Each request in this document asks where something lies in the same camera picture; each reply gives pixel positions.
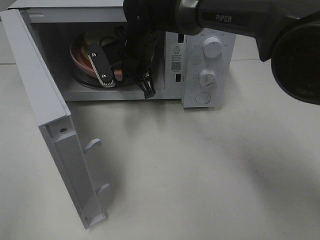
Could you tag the white microwave oven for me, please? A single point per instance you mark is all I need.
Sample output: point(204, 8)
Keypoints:
point(60, 22)

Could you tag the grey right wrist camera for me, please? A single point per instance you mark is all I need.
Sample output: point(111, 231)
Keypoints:
point(101, 65)

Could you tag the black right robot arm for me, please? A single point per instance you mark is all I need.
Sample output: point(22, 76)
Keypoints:
point(287, 33)

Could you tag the lower white microwave knob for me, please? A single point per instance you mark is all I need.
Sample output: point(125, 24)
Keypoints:
point(207, 77)

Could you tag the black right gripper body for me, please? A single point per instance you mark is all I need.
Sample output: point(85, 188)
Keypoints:
point(136, 50)

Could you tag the upper white microwave knob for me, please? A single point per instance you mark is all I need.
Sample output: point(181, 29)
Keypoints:
point(212, 47)

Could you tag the pink round plate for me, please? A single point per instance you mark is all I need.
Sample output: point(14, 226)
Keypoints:
point(79, 55)

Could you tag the white warning label sticker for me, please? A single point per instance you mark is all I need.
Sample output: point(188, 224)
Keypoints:
point(175, 57)

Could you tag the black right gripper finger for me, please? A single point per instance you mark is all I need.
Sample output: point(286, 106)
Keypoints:
point(119, 32)
point(146, 84)

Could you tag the white bread sandwich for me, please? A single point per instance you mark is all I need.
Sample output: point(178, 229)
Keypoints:
point(99, 36)

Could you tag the round microwave door button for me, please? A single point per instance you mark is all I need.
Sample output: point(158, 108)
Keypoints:
point(203, 98)

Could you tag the white microwave knob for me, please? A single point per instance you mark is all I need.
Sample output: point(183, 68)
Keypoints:
point(207, 77)
point(212, 47)

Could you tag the white microwave door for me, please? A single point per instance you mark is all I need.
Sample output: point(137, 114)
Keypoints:
point(50, 120)

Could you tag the glass microwave turntable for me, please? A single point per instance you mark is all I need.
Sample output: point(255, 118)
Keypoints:
point(91, 82)

